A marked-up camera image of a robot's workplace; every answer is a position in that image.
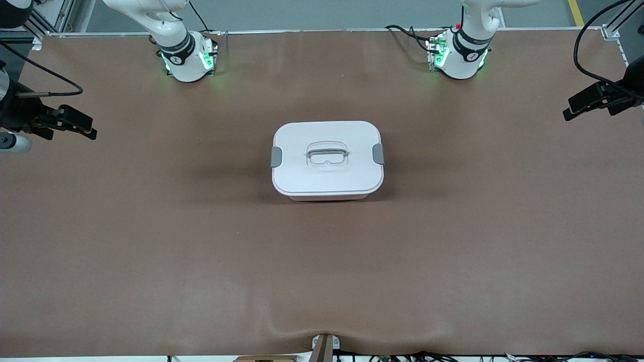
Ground white box lid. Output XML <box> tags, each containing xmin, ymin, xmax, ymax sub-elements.
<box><xmin>270</xmin><ymin>121</ymin><xmax>385</xmax><ymax>198</ymax></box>

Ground pink plastic storage box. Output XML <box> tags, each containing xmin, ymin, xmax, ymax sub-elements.
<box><xmin>289</xmin><ymin>194</ymin><xmax>370</xmax><ymax>202</ymax></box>

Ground brown table mat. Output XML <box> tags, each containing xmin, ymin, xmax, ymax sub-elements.
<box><xmin>0</xmin><ymin>29</ymin><xmax>644</xmax><ymax>357</ymax></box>

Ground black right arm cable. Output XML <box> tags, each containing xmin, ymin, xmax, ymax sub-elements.
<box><xmin>0</xmin><ymin>43</ymin><xmax>84</xmax><ymax>97</ymax></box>

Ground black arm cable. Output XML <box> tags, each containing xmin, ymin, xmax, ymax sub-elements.
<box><xmin>0</xmin><ymin>43</ymin><xmax>84</xmax><ymax>97</ymax></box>
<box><xmin>574</xmin><ymin>0</ymin><xmax>644</xmax><ymax>101</ymax></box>

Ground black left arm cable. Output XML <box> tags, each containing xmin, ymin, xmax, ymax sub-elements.
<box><xmin>574</xmin><ymin>0</ymin><xmax>644</xmax><ymax>101</ymax></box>

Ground aluminium frame profile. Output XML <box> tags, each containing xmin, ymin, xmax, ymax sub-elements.
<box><xmin>596</xmin><ymin>0</ymin><xmax>644</xmax><ymax>41</ymax></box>
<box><xmin>23</xmin><ymin>0</ymin><xmax>76</xmax><ymax>37</ymax></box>

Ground black base cable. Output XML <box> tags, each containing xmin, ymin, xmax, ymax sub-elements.
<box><xmin>385</xmin><ymin>24</ymin><xmax>434</xmax><ymax>53</ymax></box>
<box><xmin>189</xmin><ymin>0</ymin><xmax>214</xmax><ymax>33</ymax></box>

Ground silver table edge rail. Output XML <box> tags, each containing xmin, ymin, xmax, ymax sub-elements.
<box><xmin>33</xmin><ymin>28</ymin><xmax>617</xmax><ymax>38</ymax></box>

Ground metal table edge bracket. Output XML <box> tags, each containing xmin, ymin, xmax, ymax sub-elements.
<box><xmin>311</xmin><ymin>333</ymin><xmax>341</xmax><ymax>362</ymax></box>

